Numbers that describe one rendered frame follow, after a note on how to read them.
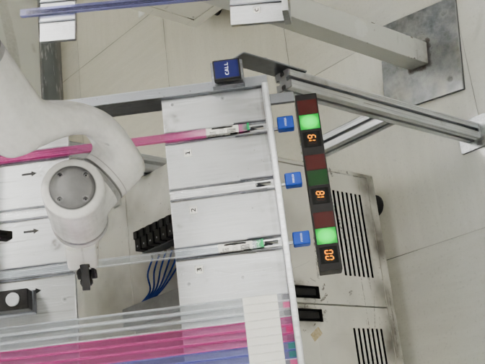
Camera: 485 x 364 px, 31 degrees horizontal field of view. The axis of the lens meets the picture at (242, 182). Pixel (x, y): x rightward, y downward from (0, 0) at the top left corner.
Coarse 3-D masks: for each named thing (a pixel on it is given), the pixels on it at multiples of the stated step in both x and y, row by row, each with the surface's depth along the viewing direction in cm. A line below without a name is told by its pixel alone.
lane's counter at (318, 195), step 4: (312, 188) 159; (316, 188) 159; (320, 188) 158; (324, 188) 158; (312, 192) 158; (316, 192) 158; (320, 192) 158; (324, 192) 158; (328, 192) 158; (312, 196) 158; (316, 196) 158; (320, 196) 158; (324, 196) 158; (328, 196) 158; (312, 200) 158; (316, 200) 158; (320, 200) 158; (324, 200) 158; (328, 200) 158
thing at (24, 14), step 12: (120, 0) 166; (132, 0) 166; (144, 0) 166; (156, 0) 165; (168, 0) 165; (180, 0) 165; (192, 0) 165; (204, 0) 165; (24, 12) 168; (36, 12) 168; (48, 12) 168; (60, 12) 168; (72, 12) 168
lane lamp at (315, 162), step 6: (306, 156) 161; (312, 156) 161; (318, 156) 160; (324, 156) 160; (306, 162) 160; (312, 162) 160; (318, 162) 160; (324, 162) 160; (312, 168) 160; (318, 168) 160
